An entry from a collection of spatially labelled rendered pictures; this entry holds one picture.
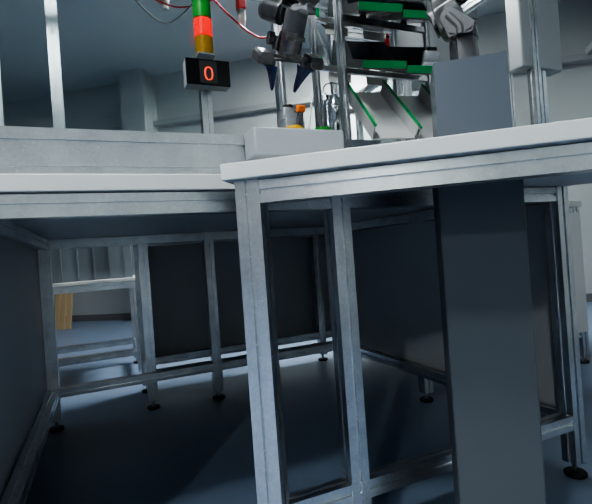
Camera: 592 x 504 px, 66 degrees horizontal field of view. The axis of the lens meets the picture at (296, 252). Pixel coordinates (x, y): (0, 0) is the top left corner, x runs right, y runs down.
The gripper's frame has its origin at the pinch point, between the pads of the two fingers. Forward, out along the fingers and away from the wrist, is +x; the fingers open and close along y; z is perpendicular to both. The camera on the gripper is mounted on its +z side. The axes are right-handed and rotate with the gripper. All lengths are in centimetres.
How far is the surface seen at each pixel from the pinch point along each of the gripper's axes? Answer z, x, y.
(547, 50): 70, -8, -176
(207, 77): 8.0, 3.9, 19.3
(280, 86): 108, 34, -44
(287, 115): -8.8, 7.0, 1.3
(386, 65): -5.8, -7.6, -26.8
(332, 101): 71, 28, -57
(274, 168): -53, 0, 22
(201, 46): 13.8, -2.5, 20.1
